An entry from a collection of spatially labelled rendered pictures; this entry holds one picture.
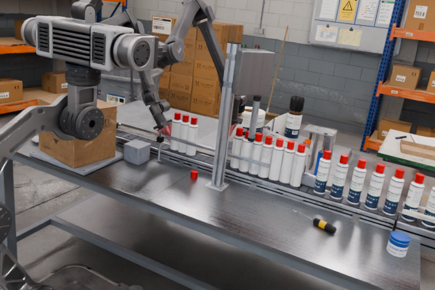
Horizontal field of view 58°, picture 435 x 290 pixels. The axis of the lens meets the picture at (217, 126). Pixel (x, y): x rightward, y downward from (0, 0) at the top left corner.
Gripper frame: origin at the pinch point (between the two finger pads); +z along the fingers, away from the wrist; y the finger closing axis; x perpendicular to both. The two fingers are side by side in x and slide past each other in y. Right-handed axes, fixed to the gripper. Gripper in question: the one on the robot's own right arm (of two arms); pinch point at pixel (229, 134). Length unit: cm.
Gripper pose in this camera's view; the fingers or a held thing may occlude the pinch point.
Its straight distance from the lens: 200.2
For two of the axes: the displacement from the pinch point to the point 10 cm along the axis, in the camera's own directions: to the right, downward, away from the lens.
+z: -1.1, 9.5, 3.0
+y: -8.9, -2.3, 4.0
